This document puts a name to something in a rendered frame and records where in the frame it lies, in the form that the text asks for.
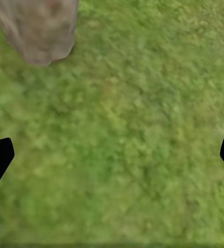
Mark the tree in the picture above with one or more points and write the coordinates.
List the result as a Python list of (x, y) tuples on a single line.
[(41, 31)]

